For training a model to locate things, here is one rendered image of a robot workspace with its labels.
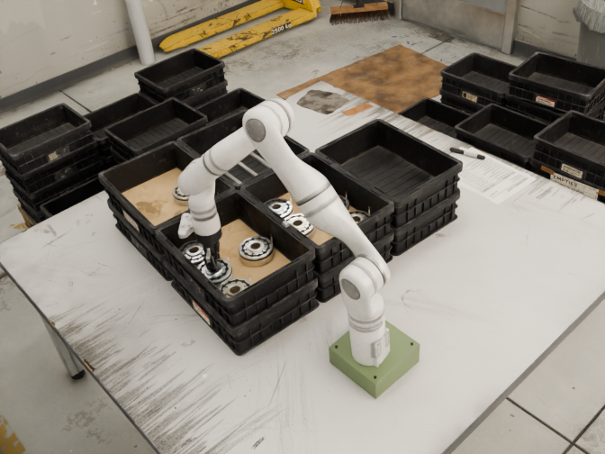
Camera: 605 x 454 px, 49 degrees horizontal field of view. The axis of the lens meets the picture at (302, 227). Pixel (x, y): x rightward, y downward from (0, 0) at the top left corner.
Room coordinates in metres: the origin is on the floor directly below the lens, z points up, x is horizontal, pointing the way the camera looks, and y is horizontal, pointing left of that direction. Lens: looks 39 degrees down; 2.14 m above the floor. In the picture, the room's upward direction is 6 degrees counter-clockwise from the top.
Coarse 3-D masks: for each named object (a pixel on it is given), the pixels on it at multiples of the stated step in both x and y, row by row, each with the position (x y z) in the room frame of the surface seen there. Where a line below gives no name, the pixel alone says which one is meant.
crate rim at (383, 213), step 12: (312, 156) 1.83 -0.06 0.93; (336, 168) 1.74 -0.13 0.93; (372, 192) 1.60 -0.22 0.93; (264, 204) 1.59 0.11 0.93; (276, 216) 1.53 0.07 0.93; (372, 216) 1.48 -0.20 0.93; (384, 216) 1.50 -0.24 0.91; (360, 228) 1.45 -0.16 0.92; (336, 240) 1.40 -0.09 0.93; (324, 252) 1.37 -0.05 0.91
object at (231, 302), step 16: (240, 192) 1.67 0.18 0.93; (256, 208) 1.58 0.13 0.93; (160, 240) 1.49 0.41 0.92; (176, 256) 1.41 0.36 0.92; (304, 256) 1.34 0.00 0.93; (192, 272) 1.34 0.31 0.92; (288, 272) 1.30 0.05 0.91; (208, 288) 1.27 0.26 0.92; (256, 288) 1.24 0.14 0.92; (224, 304) 1.21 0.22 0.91
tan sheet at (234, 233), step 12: (228, 228) 1.62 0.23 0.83; (240, 228) 1.61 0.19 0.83; (228, 240) 1.56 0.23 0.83; (240, 240) 1.56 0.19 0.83; (228, 252) 1.50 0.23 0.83; (276, 252) 1.48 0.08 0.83; (240, 264) 1.45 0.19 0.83; (276, 264) 1.43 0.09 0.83; (240, 276) 1.40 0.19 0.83; (252, 276) 1.39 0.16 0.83; (264, 276) 1.39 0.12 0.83
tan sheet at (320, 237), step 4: (280, 196) 1.76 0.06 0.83; (284, 196) 1.76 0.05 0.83; (288, 196) 1.75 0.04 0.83; (288, 200) 1.73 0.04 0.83; (292, 200) 1.73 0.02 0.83; (292, 204) 1.71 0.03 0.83; (296, 204) 1.71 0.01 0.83; (296, 208) 1.69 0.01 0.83; (352, 208) 1.66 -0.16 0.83; (296, 212) 1.67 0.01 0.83; (300, 212) 1.67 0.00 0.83; (316, 228) 1.58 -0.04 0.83; (316, 232) 1.56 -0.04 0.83; (320, 232) 1.55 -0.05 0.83; (324, 232) 1.55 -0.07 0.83; (316, 236) 1.54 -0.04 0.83; (320, 236) 1.54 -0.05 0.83; (324, 236) 1.53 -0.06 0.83; (328, 236) 1.53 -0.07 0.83; (332, 236) 1.53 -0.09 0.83; (312, 240) 1.52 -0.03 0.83; (316, 240) 1.52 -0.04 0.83; (320, 240) 1.52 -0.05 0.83; (324, 240) 1.52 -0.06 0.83; (320, 244) 1.50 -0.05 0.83
